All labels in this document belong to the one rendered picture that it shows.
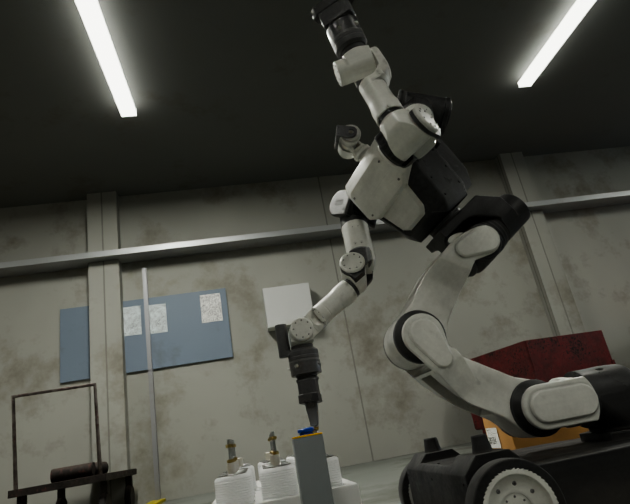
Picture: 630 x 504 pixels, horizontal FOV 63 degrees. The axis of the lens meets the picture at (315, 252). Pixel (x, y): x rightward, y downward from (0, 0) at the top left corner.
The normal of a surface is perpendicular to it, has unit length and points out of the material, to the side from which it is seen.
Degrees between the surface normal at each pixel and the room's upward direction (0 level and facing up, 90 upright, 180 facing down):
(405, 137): 131
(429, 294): 90
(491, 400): 90
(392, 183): 122
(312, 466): 90
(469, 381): 112
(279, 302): 90
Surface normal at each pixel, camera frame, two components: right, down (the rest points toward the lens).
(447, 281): -0.06, 0.04
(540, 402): 0.11, -0.36
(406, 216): -0.61, 0.44
